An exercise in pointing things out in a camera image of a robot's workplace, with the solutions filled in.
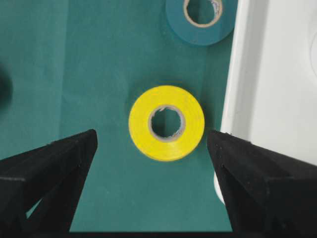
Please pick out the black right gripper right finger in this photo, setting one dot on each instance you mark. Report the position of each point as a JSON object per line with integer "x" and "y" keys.
{"x": 264, "y": 191}

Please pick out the yellow tape roll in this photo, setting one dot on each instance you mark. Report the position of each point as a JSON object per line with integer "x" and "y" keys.
{"x": 166, "y": 123}

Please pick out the green table cloth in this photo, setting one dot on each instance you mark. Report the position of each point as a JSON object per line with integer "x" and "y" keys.
{"x": 67, "y": 66}

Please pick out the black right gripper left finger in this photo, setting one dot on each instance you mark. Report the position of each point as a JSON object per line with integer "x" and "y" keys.
{"x": 40, "y": 189}

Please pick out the white plastic case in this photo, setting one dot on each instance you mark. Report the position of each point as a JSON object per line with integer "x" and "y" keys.
{"x": 271, "y": 92}

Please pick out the teal tape roll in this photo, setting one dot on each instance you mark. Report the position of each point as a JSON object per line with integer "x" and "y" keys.
{"x": 201, "y": 22}

